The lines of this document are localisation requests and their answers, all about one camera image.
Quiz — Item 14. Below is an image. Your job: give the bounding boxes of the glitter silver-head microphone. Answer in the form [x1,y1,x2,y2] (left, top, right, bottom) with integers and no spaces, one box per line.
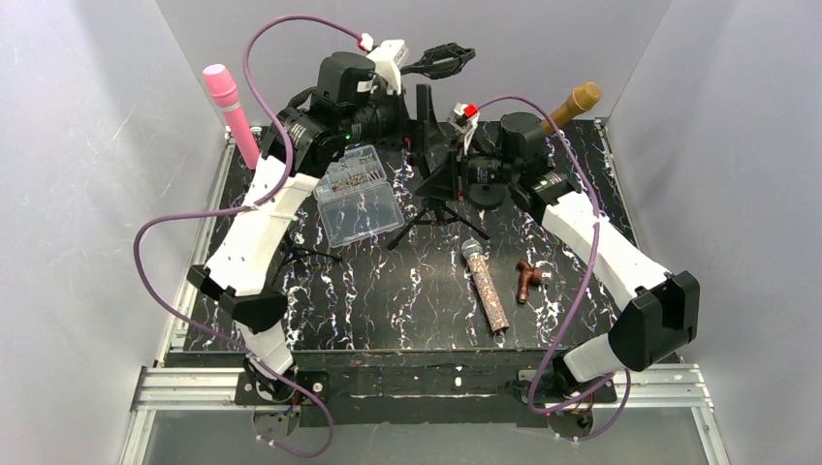
[460,237,509,333]

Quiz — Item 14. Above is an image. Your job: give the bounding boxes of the black tripod microphone stand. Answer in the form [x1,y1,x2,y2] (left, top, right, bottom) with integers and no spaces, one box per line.
[386,43,490,251]

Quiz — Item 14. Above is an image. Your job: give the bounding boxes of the gold microphone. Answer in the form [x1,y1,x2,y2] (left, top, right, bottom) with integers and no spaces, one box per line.
[540,81,601,137]

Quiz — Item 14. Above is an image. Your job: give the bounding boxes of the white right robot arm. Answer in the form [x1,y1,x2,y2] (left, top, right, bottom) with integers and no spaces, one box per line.
[510,176,700,390]

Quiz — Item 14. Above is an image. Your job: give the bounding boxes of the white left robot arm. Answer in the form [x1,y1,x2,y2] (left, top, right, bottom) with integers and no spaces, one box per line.
[187,47,427,383]

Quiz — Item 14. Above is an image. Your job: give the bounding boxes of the black round-base microphone stand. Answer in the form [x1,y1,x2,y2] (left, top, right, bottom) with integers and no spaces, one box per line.
[465,183,507,210]

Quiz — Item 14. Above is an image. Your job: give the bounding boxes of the small black tripod stand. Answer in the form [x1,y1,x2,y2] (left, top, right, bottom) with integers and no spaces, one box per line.
[268,228,343,284]

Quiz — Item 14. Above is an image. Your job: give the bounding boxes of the pink microphone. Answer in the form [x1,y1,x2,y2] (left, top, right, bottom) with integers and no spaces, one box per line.
[203,64,260,171]

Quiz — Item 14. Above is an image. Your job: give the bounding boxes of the clear plastic screw box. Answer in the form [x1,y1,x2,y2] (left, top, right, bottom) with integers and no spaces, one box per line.
[313,144,405,248]

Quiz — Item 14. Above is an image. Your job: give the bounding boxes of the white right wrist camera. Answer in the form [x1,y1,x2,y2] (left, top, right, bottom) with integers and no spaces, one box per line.
[448,103,480,153]

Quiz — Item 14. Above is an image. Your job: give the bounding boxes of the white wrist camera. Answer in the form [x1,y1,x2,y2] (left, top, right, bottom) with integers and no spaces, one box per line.
[448,103,480,153]
[366,39,408,96]

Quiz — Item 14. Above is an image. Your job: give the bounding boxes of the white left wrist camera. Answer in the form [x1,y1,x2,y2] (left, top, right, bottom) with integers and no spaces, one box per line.
[366,39,408,96]

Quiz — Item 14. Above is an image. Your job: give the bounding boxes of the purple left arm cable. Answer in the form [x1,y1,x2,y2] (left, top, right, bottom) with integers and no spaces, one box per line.
[133,15,375,458]

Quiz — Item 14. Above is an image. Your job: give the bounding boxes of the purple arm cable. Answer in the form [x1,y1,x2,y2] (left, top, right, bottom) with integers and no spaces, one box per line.
[133,15,375,458]
[475,94,634,444]

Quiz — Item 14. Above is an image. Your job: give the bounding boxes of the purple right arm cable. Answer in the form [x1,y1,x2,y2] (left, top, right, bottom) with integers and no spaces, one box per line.
[475,94,634,444]

